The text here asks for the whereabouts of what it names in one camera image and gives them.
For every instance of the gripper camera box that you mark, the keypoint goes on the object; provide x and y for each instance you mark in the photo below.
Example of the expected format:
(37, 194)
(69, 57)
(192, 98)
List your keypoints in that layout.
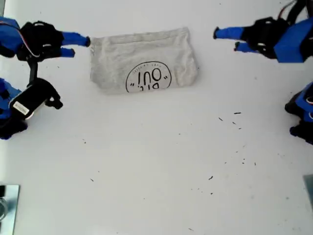
(27, 102)

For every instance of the black clamp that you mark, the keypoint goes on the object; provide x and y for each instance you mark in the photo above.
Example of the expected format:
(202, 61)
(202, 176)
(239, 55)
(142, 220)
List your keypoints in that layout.
(2, 191)

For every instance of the black camera stalk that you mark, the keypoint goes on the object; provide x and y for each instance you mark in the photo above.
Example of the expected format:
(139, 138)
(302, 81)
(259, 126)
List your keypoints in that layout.
(46, 90)

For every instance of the grey shirt with brown sleeves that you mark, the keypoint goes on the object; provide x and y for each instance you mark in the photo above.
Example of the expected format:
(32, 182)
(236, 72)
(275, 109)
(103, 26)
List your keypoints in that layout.
(141, 56)

